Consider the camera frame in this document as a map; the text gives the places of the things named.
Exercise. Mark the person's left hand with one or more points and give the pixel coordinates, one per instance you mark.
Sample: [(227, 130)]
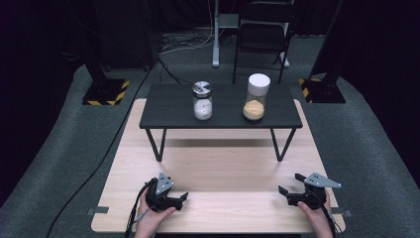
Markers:
[(147, 223)]

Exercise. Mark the person's right hand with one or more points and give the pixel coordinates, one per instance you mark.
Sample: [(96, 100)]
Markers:
[(322, 223)]

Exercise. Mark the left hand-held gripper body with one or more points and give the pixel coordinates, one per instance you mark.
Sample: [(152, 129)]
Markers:
[(158, 200)]

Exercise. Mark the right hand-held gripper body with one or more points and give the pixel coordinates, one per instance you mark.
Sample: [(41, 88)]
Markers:
[(312, 196)]

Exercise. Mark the black cart on casters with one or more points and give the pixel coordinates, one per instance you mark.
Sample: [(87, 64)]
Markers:
[(128, 36)]

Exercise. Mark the white desk leg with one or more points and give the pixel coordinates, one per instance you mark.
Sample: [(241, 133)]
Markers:
[(216, 39), (285, 61)]

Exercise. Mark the black raised shelf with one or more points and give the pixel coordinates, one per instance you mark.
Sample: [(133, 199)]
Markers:
[(168, 109)]

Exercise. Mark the black stand with striped base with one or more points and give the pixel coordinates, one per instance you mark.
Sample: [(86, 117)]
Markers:
[(105, 92), (323, 91)]

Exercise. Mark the grey tape strip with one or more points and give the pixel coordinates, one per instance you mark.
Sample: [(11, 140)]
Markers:
[(97, 210), (343, 212)]

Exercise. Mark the black folding chair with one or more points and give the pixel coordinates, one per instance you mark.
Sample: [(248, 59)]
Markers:
[(262, 38)]

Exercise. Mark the glass jar with silver lid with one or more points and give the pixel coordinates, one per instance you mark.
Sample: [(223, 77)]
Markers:
[(202, 105)]

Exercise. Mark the yellow powder jar white lid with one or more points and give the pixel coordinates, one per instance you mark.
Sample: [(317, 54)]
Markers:
[(255, 99)]

